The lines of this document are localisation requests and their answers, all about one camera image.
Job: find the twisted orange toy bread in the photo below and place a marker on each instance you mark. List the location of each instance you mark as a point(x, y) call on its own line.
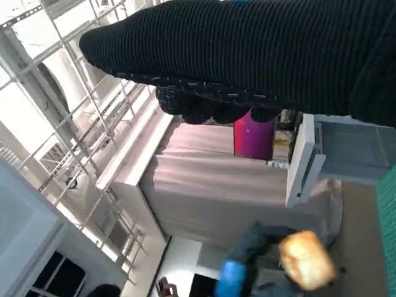
point(306, 260)

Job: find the green cutting mat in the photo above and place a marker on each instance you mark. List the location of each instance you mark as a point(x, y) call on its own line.
point(386, 232)

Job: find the purple screen monitor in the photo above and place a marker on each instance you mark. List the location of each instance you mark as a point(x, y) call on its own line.
point(250, 139)

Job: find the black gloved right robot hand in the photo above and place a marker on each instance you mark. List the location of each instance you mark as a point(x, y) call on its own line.
point(247, 46)

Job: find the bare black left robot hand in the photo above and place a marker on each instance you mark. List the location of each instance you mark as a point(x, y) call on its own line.
point(260, 247)

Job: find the grey cloth cover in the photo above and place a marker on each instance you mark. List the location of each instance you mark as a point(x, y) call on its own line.
point(216, 185)

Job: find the dark window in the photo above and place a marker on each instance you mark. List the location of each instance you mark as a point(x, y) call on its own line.
point(71, 278)

